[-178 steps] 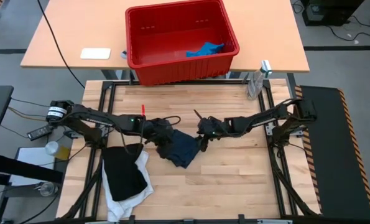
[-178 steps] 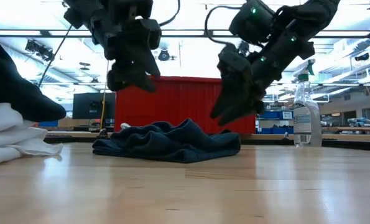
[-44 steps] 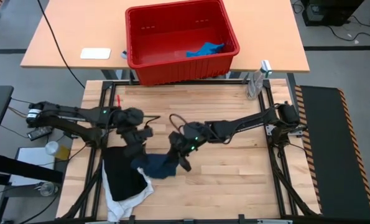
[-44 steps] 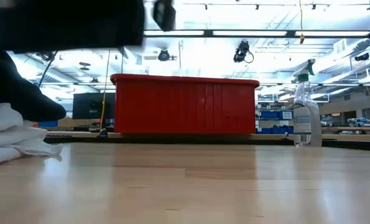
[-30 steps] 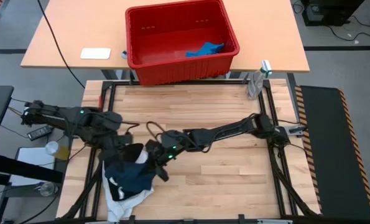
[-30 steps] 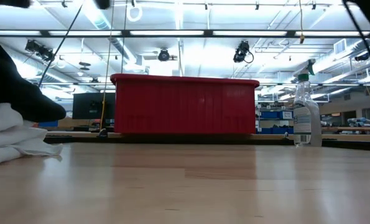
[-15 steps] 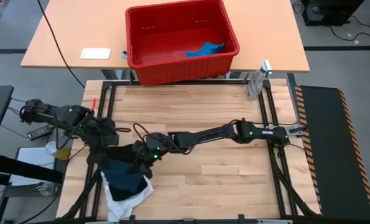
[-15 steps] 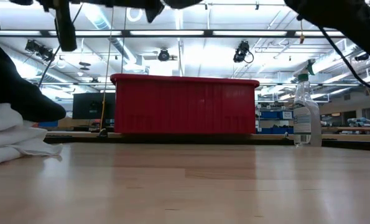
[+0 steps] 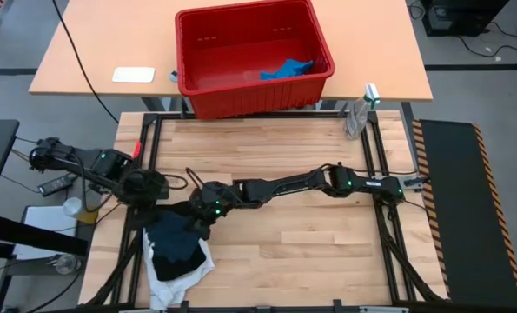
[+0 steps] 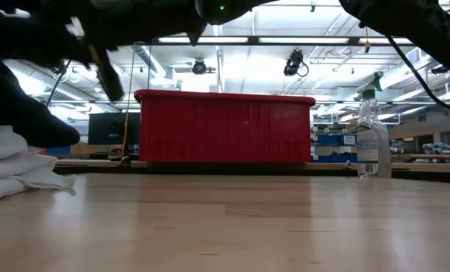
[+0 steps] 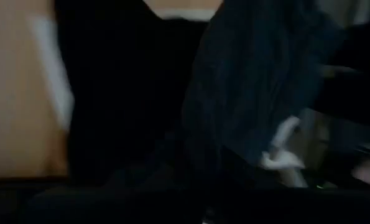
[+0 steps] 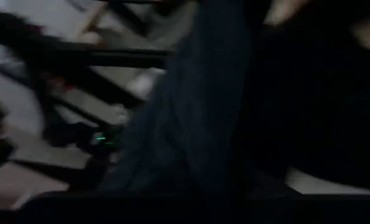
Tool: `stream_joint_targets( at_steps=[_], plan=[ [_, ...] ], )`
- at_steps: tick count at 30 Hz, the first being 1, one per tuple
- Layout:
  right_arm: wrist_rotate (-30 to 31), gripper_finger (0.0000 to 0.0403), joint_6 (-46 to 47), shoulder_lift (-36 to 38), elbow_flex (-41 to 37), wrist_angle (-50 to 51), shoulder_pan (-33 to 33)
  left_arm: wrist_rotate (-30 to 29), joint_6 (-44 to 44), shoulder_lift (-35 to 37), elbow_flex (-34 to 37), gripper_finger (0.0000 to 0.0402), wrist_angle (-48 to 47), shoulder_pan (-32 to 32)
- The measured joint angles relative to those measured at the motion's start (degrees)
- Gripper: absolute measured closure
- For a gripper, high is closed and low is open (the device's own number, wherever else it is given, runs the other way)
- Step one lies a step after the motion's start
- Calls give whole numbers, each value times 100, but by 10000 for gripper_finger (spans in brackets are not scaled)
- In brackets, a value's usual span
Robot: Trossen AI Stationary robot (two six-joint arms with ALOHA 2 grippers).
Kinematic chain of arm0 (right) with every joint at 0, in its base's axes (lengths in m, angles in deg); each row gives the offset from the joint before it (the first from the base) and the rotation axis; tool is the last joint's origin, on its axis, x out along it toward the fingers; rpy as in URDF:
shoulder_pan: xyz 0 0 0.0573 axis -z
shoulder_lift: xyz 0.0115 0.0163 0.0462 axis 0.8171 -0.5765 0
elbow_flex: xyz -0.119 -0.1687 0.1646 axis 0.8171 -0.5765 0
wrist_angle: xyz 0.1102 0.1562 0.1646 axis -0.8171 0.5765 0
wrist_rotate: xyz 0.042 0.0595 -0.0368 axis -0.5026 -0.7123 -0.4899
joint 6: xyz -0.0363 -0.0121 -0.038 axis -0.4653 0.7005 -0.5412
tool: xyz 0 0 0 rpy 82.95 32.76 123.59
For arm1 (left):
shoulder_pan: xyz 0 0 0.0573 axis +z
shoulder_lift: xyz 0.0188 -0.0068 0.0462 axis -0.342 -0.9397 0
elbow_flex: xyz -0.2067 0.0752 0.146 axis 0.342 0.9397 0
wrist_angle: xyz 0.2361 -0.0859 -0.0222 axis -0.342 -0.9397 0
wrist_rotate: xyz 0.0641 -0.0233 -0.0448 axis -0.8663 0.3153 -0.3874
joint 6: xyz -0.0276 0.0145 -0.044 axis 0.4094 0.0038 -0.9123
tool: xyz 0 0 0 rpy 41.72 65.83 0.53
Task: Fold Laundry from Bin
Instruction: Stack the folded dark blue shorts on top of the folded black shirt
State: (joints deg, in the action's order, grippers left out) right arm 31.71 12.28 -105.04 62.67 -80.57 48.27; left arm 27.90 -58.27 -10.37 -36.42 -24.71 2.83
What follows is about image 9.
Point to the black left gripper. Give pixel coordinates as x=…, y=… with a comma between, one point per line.
x=145, y=187

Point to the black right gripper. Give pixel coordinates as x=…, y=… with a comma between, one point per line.
x=212, y=200

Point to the navy garment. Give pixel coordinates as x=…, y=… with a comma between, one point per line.
x=173, y=239

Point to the black garment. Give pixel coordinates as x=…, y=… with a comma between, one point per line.
x=180, y=267

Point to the white shirt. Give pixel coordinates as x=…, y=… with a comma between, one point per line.
x=171, y=293

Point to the bright blue garment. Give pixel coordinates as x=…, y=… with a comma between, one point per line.
x=288, y=69

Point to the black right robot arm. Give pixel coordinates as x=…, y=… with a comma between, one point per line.
x=327, y=182

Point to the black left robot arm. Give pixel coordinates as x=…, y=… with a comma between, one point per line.
x=80, y=161

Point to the red plastic laundry bin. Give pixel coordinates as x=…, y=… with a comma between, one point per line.
x=249, y=52

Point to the red tape tag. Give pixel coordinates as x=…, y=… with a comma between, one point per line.
x=136, y=150

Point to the bottle with yellow liquid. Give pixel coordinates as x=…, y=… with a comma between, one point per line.
x=82, y=211

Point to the silver aluminium bar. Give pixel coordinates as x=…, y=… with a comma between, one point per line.
x=132, y=311
x=384, y=310

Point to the clear glass jar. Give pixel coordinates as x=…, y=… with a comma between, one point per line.
x=67, y=264

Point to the black power adapter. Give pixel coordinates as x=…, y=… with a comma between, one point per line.
x=55, y=184

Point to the white board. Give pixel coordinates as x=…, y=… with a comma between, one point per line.
x=45, y=216

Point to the small round grey object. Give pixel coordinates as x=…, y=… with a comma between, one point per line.
x=173, y=76

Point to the black metal beam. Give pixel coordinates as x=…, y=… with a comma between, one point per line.
x=32, y=237

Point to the silver rectangular tray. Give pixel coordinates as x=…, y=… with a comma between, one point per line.
x=133, y=75

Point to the tan wooden desk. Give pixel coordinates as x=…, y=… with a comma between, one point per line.
x=110, y=39

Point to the clear spray bottle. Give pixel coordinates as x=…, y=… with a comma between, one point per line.
x=357, y=117

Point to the black striped floor mat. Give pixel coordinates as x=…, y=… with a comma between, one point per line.
x=458, y=208

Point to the black computer case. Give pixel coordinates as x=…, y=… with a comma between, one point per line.
x=462, y=15

